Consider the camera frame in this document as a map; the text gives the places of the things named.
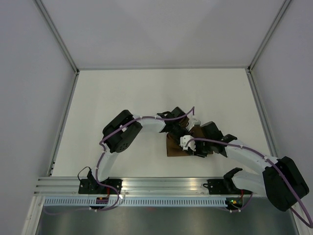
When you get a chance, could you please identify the brown cloth napkin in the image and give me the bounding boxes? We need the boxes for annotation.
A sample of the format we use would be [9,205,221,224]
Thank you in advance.
[165,117,204,157]

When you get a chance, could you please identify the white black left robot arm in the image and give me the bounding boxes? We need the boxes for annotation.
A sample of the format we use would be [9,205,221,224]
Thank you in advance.
[87,107,194,194]

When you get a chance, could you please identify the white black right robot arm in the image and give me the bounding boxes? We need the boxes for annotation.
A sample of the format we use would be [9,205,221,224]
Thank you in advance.
[180,121,310,212]

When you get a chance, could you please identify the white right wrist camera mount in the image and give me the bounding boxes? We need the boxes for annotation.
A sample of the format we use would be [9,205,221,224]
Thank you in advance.
[179,135,196,151]

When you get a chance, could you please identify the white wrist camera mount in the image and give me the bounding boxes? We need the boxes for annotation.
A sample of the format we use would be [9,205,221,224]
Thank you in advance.
[179,135,196,151]
[188,116,201,130]

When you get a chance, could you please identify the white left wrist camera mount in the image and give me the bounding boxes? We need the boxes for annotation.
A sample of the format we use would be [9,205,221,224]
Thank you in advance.
[188,116,201,130]

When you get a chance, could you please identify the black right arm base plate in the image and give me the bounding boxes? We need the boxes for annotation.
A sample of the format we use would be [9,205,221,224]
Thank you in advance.
[202,178,251,195]

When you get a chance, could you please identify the right side aluminium rail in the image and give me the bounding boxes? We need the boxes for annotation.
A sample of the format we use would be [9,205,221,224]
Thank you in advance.
[245,67,280,157]

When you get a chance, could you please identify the aluminium rail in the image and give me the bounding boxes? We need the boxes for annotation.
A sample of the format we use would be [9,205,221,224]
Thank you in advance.
[45,70,80,177]
[34,176,300,198]
[245,67,280,157]

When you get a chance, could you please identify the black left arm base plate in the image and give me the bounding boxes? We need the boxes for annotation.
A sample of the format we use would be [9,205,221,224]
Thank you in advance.
[78,179,122,195]

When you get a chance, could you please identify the left side aluminium rail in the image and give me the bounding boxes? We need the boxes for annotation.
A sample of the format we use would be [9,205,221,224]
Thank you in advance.
[45,70,80,177]

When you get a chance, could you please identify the aluminium front rail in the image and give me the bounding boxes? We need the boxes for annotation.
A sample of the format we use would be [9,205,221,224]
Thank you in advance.
[34,176,300,198]

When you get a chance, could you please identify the white slotted cable duct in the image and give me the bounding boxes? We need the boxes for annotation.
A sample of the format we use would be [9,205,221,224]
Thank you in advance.
[44,196,227,207]

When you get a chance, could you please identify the grey aluminium frame post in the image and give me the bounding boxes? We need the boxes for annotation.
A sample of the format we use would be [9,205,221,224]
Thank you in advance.
[33,0,79,74]

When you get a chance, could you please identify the right rear aluminium frame post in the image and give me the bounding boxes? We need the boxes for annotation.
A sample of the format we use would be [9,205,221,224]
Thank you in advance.
[246,0,293,73]

